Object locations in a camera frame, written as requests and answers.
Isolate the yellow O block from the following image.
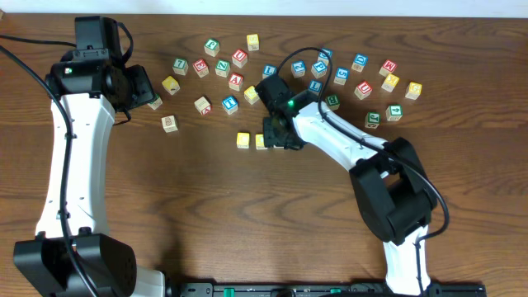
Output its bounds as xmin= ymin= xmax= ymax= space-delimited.
xmin=255 ymin=134 xmax=266 ymax=150

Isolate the yellow C block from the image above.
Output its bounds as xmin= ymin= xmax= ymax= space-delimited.
xmin=236 ymin=132 xmax=251 ymax=149

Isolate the blue l block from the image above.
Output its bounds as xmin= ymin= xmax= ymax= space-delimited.
xmin=308 ymin=80 xmax=323 ymax=95
xmin=262 ymin=64 xmax=277 ymax=78

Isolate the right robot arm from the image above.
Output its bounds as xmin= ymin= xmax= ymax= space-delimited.
xmin=258 ymin=91 xmax=436 ymax=295

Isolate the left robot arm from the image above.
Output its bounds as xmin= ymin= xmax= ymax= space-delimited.
xmin=13 ymin=59 xmax=174 ymax=296

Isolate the green V block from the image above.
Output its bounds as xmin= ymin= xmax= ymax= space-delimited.
xmin=148 ymin=94 xmax=163 ymax=110

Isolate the yellow K block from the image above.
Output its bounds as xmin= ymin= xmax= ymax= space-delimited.
xmin=162 ymin=76 xmax=181 ymax=96

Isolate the yellow block centre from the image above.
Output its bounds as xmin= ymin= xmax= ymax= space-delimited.
xmin=244 ymin=86 xmax=260 ymax=105

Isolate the blue T block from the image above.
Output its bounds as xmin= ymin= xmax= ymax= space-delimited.
xmin=222 ymin=96 xmax=238 ymax=115

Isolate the wooden pineapple block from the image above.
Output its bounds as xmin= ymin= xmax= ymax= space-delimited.
xmin=161 ymin=115 xmax=178 ymax=133

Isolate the green 7 block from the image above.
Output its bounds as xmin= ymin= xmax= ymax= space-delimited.
xmin=172 ymin=58 xmax=189 ymax=76

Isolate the red A block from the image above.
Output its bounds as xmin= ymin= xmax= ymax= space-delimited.
xmin=229 ymin=73 xmax=243 ymax=92

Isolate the blue 2 block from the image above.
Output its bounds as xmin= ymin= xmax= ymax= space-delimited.
xmin=290 ymin=60 xmax=306 ymax=78

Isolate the blue P block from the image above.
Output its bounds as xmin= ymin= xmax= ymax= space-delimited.
xmin=311 ymin=61 xmax=328 ymax=78

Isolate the red E block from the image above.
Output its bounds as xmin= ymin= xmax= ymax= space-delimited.
xmin=192 ymin=59 xmax=209 ymax=78

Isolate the red U block left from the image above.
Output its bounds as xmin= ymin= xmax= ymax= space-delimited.
xmin=232 ymin=49 xmax=248 ymax=68

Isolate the red u block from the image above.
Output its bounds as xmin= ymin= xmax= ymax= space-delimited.
xmin=232 ymin=49 xmax=248 ymax=68
xmin=354 ymin=81 xmax=372 ymax=100

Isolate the green Z block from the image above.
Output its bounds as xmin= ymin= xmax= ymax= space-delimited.
xmin=215 ymin=59 xmax=230 ymax=78

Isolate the blue D block left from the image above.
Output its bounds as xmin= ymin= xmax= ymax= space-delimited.
xmin=318 ymin=48 xmax=333 ymax=65

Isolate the blue d block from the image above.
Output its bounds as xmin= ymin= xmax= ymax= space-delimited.
xmin=318 ymin=48 xmax=333 ymax=65
xmin=351 ymin=54 xmax=368 ymax=73

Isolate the blue 5 block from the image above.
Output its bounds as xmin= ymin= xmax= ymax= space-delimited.
xmin=333 ymin=67 xmax=350 ymax=85

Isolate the plain yellow block top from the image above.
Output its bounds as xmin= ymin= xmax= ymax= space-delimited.
xmin=247 ymin=34 xmax=260 ymax=51

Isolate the red U block right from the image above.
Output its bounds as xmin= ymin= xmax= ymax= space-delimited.
xmin=354 ymin=81 xmax=372 ymax=100

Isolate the green J block top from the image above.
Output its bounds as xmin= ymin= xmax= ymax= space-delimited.
xmin=204 ymin=39 xmax=220 ymax=57

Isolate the green j block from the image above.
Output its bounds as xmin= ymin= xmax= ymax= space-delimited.
xmin=365 ymin=112 xmax=380 ymax=129
xmin=204 ymin=39 xmax=220 ymax=57

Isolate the green J block bottom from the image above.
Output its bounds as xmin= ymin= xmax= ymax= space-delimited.
xmin=365 ymin=112 xmax=380 ymax=129

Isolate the blue D block right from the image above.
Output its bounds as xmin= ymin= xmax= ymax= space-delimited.
xmin=351 ymin=54 xmax=368 ymax=73

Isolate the green 4 block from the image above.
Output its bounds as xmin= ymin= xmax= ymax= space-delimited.
xmin=385 ymin=105 xmax=403 ymax=121

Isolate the yellow X block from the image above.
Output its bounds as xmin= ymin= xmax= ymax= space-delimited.
xmin=381 ymin=73 xmax=399 ymax=92

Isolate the red M block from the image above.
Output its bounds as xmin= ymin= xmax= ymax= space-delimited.
xmin=379 ymin=59 xmax=397 ymax=77

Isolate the yellow G block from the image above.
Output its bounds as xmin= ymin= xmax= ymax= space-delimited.
xmin=405 ymin=82 xmax=422 ymax=100

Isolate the right black cable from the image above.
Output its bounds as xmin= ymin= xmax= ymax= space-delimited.
xmin=275 ymin=46 xmax=450 ymax=295

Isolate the black cable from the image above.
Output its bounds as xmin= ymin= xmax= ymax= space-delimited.
xmin=0 ymin=34 xmax=100 ymax=297
xmin=275 ymin=46 xmax=450 ymax=295

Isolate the left black cable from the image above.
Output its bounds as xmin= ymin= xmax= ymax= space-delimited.
xmin=0 ymin=34 xmax=100 ymax=297

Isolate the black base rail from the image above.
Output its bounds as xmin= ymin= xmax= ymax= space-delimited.
xmin=166 ymin=282 xmax=488 ymax=297

